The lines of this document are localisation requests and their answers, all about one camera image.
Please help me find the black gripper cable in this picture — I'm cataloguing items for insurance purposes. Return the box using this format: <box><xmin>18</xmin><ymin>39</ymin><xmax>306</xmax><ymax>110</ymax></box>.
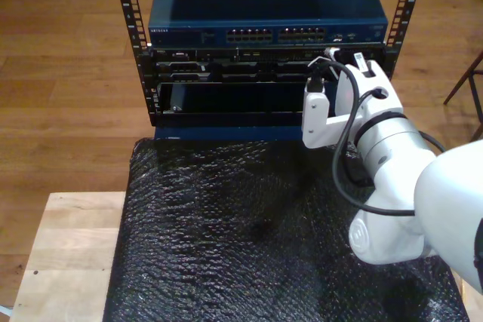
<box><xmin>349</xmin><ymin>87</ymin><xmax>446</xmax><ymax>188</ymax></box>

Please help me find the dark wooden chair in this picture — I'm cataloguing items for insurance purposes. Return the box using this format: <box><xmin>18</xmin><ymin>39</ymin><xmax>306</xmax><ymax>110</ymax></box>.
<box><xmin>443</xmin><ymin>50</ymin><xmax>483</xmax><ymax>142</ymax></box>

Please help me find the black bubble-wrap mat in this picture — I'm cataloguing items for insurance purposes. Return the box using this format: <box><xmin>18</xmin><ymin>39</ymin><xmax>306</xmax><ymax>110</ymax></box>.
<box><xmin>102</xmin><ymin>136</ymin><xmax>471</xmax><ymax>322</ymax></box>

